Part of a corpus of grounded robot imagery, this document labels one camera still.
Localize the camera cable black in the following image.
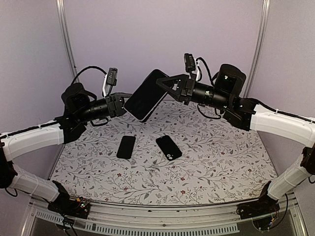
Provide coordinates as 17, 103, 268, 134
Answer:
72, 65, 109, 84
196, 57, 219, 86

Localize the left camera cable black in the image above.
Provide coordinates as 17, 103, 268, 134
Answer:
72, 65, 109, 84

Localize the aluminium frame post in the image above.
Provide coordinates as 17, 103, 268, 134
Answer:
244, 0, 270, 98
56, 0, 77, 77

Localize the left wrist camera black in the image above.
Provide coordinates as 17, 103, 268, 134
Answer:
106, 67, 118, 86

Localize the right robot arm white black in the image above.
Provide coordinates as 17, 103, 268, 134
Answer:
157, 64, 315, 214

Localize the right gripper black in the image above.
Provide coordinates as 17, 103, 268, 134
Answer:
155, 73, 230, 112

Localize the black case with camera holes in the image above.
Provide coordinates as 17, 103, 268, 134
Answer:
156, 135, 182, 161

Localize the right aluminium frame post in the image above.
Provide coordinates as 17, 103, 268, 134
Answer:
244, 0, 270, 98

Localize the front aluminium rail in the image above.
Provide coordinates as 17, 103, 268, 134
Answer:
22, 193, 308, 236

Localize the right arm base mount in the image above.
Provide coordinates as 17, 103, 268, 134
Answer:
236, 181, 280, 219

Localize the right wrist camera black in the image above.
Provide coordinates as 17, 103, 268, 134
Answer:
184, 53, 196, 73

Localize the right camera cable black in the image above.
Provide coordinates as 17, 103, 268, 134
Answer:
196, 57, 219, 86

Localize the left aluminium frame post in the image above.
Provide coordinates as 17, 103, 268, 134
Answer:
56, 0, 77, 77

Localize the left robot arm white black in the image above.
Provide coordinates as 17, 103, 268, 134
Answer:
0, 83, 131, 213

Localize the large black phone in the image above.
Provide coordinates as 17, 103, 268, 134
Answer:
116, 136, 136, 159

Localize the floral patterned table mat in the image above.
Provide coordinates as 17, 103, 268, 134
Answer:
51, 101, 277, 206

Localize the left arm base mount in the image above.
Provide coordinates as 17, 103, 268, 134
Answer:
48, 180, 91, 219

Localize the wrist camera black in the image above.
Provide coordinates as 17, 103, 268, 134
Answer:
184, 53, 196, 73
106, 67, 118, 86

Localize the small black phone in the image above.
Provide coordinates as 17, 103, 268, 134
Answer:
124, 69, 168, 122

